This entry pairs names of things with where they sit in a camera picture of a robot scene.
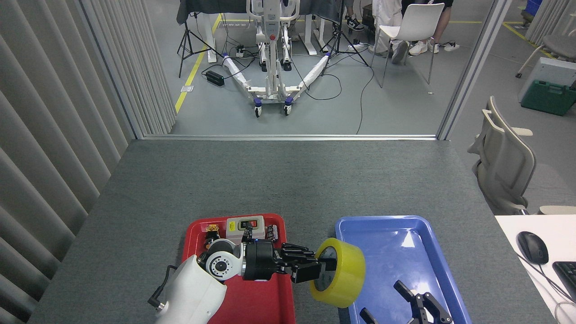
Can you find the blue bin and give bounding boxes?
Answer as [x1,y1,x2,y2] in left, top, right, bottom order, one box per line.
[521,0,544,27]

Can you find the yellow tape roll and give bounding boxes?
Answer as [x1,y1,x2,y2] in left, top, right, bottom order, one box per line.
[309,238,366,309]

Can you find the black keyboard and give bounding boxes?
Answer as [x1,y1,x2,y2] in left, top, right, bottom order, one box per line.
[552,261,576,303]

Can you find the table with dark cloth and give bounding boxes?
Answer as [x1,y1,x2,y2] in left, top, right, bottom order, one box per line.
[176,0,347,63]

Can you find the white plastic chair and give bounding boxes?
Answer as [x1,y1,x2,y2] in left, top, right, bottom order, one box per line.
[372,3,445,89]

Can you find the white stand on wheels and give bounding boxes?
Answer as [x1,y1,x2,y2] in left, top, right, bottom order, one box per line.
[221,0,333,118]

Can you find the grey round chair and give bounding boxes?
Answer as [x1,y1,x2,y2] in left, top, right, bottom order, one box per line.
[515,35,576,79]

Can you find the black computer mouse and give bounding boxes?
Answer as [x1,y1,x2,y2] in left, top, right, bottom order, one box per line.
[517,231,549,265]

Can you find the black mouse cable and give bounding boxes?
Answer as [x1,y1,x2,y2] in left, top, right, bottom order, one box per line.
[515,252,576,303]

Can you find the white desk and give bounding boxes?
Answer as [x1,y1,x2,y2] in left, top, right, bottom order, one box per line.
[495,214,576,324]

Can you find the black floor cable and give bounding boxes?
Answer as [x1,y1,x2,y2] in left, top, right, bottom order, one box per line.
[288,49,375,135]

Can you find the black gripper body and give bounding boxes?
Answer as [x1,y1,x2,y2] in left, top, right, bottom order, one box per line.
[243,240,288,282]

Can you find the black tripod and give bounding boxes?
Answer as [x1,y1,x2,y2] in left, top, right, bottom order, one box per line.
[177,11,224,78]
[320,0,369,77]

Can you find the white two-button switch box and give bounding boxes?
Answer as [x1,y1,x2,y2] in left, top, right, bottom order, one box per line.
[225,216,266,244]

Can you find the grey vertical blinds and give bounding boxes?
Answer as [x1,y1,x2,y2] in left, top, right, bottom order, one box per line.
[0,0,177,324]

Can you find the red plastic tray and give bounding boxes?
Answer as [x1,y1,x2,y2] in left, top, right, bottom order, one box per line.
[173,213,296,324]

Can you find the blue plastic tray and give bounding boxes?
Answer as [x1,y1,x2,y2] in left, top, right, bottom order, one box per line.
[335,215,473,324]

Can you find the person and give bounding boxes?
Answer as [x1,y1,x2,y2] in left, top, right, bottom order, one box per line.
[401,0,460,56]
[332,0,365,37]
[368,0,411,64]

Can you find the green plastic case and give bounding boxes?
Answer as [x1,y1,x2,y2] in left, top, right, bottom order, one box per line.
[521,80,576,117]

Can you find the white cable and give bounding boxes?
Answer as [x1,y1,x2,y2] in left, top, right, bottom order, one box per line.
[554,301,576,324]

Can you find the black orange push button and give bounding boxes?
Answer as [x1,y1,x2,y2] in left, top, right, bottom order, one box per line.
[204,224,222,249]

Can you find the silver post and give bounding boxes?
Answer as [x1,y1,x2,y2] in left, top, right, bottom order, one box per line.
[436,0,513,141]

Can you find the beige office chair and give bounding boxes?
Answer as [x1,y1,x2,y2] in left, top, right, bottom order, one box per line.
[467,95,537,216]

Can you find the grey flat box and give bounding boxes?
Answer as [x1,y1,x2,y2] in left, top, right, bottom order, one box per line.
[517,57,576,103]

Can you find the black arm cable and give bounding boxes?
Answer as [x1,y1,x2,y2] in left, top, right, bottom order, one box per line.
[148,265,178,311]

